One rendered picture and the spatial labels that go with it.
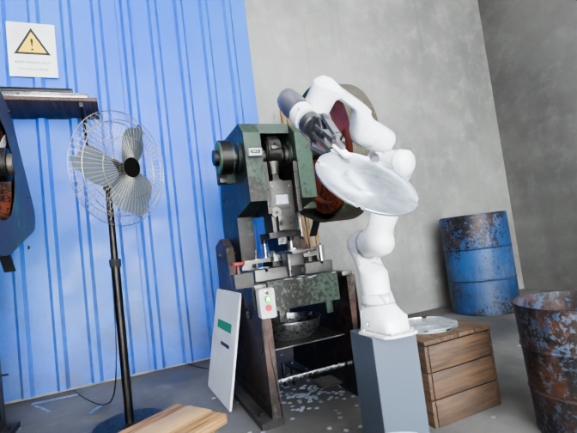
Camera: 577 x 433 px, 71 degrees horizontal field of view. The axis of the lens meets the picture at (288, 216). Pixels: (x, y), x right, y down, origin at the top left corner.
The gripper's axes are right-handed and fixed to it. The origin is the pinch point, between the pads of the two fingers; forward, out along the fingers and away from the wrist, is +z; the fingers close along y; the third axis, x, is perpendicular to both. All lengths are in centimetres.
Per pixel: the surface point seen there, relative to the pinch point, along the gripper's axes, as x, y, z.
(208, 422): -38, -72, 31
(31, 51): -77, -71, -261
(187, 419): -42, -77, 26
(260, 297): 6, -88, -22
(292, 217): 40, -76, -61
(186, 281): 15, -190, -128
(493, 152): 366, -90, -163
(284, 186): 39, -65, -76
